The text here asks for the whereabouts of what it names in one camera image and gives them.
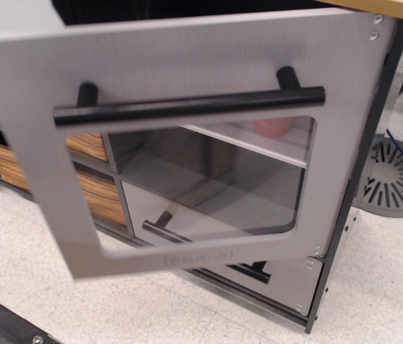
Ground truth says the lower wood-pattern storage bin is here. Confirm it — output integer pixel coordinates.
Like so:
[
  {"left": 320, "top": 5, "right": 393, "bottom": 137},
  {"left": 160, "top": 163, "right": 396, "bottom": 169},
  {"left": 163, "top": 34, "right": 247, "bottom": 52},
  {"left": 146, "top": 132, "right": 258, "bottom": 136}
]
[{"left": 0, "top": 133, "right": 126, "bottom": 226}]

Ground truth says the black metal plate with screw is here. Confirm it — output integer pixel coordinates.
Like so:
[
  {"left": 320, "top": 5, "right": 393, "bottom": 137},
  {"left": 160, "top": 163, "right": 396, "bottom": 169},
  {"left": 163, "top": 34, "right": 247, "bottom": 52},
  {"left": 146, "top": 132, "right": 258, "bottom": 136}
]
[{"left": 0, "top": 304, "right": 61, "bottom": 344}]

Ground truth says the grey round slotted base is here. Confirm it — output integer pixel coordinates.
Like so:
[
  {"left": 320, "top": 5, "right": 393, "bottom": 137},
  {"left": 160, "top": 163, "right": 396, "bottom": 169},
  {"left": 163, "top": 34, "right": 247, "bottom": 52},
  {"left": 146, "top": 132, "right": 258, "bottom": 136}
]
[{"left": 353, "top": 135, "right": 403, "bottom": 218}]

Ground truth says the red plastic cup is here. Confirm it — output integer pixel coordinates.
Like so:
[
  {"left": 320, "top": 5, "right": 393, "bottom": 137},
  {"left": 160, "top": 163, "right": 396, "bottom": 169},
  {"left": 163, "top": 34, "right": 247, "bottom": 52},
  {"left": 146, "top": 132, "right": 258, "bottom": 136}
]
[{"left": 253, "top": 118, "right": 293, "bottom": 138}]

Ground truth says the grey toy oven door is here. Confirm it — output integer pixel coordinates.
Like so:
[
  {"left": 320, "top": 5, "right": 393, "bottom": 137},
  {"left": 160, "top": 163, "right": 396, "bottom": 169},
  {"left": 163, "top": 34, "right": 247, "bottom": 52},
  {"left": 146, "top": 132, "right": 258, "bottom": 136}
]
[{"left": 0, "top": 9, "right": 397, "bottom": 280}]

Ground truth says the black drawer handle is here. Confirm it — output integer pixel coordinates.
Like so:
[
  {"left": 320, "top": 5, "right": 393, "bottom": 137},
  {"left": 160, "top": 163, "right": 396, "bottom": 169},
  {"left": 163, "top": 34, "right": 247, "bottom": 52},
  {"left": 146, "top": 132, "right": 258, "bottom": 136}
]
[{"left": 142, "top": 211, "right": 271, "bottom": 284}]

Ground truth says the upper wood-pattern storage bin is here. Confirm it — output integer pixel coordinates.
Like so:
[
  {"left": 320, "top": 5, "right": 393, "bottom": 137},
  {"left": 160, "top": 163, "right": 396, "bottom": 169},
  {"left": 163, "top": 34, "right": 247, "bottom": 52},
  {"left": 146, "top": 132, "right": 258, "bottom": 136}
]
[{"left": 66, "top": 133, "right": 108, "bottom": 162}]

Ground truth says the black oven door handle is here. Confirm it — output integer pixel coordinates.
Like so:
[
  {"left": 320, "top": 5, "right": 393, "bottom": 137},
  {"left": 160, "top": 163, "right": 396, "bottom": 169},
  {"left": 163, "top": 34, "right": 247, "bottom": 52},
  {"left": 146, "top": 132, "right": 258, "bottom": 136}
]
[{"left": 53, "top": 66, "right": 326, "bottom": 127}]

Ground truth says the wooden countertop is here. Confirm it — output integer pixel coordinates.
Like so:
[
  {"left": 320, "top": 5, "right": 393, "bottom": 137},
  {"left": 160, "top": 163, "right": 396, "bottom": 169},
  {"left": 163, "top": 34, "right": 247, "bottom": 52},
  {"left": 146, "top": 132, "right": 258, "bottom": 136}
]
[{"left": 324, "top": 0, "right": 403, "bottom": 19}]

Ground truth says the wood-pattern storage bin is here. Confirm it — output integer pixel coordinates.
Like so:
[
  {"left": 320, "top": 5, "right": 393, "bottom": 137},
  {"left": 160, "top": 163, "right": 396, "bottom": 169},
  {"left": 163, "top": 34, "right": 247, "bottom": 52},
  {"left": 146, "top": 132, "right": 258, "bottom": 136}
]
[
  {"left": 66, "top": 133, "right": 108, "bottom": 162},
  {"left": 0, "top": 133, "right": 126, "bottom": 226}
]

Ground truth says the white oven shelf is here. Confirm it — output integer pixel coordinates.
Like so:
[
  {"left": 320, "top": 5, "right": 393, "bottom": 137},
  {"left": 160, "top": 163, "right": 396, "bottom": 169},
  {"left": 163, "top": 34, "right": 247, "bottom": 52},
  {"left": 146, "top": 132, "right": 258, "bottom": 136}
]
[{"left": 182, "top": 117, "right": 314, "bottom": 168}]

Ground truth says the grey lower drawer front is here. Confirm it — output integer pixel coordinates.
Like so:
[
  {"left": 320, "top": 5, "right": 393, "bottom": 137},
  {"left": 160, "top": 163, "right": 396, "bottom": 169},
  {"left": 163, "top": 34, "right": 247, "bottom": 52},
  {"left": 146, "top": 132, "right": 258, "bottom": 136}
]
[{"left": 122, "top": 182, "right": 322, "bottom": 315}]

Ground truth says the white sink panel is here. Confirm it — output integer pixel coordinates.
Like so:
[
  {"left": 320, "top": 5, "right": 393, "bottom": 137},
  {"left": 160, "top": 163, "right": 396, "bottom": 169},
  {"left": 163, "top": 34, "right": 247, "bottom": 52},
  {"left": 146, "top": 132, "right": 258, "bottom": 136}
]
[{"left": 0, "top": 0, "right": 64, "bottom": 32}]

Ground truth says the black toy kitchen frame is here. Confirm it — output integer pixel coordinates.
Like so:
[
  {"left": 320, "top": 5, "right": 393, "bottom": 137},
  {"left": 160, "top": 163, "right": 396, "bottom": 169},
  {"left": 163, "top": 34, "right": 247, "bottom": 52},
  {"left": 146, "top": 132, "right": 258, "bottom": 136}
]
[{"left": 0, "top": 0, "right": 403, "bottom": 335}]

